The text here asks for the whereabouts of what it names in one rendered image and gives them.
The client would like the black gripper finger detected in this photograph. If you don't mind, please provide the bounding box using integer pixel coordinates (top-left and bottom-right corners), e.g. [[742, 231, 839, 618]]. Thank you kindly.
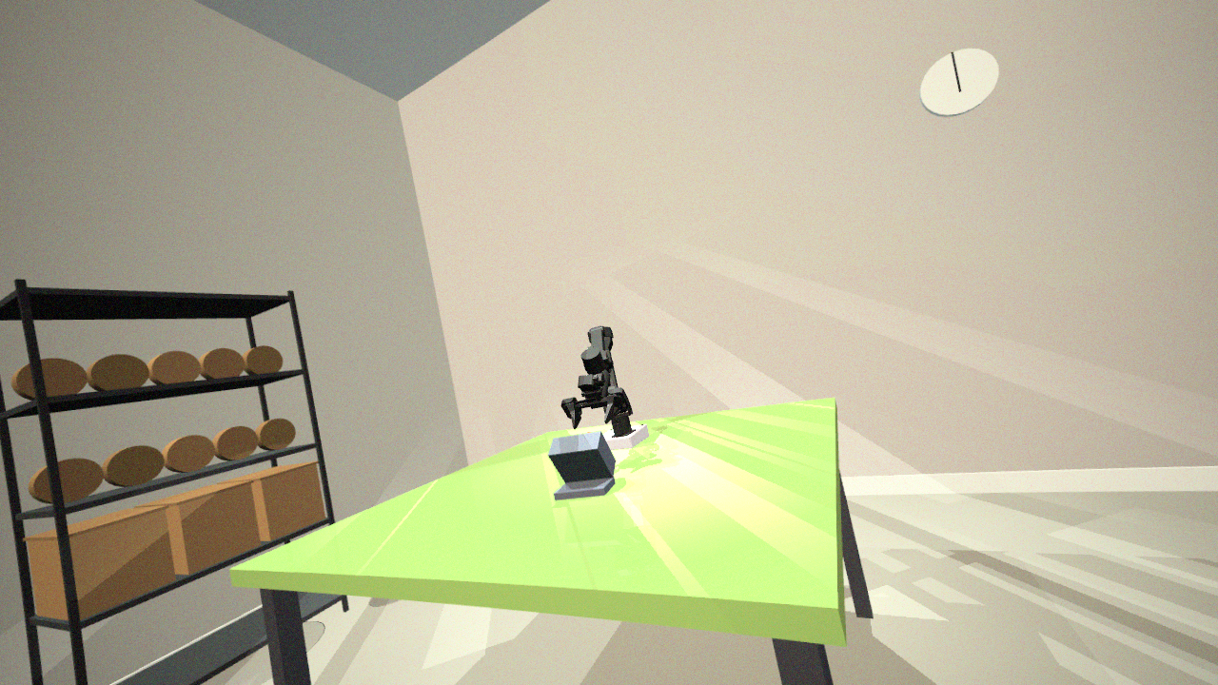
[[604, 394, 624, 423], [564, 403, 581, 429]]

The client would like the grey square panel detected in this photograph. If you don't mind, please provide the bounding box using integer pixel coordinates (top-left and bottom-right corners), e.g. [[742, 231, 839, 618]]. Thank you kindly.
[[548, 431, 616, 501]]

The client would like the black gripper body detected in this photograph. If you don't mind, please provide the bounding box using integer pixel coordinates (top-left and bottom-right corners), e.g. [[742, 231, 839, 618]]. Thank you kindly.
[[561, 382, 628, 419]]

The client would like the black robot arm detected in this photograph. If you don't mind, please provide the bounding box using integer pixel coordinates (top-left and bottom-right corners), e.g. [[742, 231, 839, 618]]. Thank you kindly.
[[579, 325, 636, 438]]

